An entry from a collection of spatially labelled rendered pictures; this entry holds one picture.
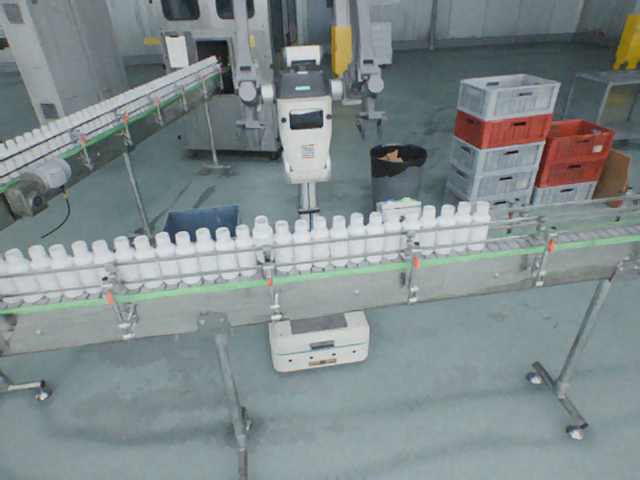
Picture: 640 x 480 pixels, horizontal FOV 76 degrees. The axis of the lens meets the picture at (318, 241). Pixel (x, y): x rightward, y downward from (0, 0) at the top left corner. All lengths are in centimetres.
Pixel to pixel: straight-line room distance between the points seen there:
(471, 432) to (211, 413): 124
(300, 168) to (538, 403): 163
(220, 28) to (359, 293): 388
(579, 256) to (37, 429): 249
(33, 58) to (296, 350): 581
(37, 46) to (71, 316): 577
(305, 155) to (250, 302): 78
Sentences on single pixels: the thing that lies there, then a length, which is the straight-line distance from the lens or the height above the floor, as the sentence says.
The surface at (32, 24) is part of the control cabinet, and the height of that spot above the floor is 146.
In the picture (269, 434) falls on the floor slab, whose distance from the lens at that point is 214.
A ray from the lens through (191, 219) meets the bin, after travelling 194.
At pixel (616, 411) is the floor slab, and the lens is 257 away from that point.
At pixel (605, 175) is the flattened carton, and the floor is 26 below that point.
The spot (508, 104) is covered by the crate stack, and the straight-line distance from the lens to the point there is 347.
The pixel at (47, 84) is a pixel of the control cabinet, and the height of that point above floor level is 73.
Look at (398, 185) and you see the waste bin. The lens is 326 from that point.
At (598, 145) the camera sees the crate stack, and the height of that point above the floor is 56.
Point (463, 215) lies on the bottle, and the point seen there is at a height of 113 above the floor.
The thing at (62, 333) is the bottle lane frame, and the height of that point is 89.
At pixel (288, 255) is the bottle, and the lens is 129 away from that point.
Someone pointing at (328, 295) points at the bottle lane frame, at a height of 91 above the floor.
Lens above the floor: 178
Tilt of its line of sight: 32 degrees down
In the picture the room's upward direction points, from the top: 2 degrees counter-clockwise
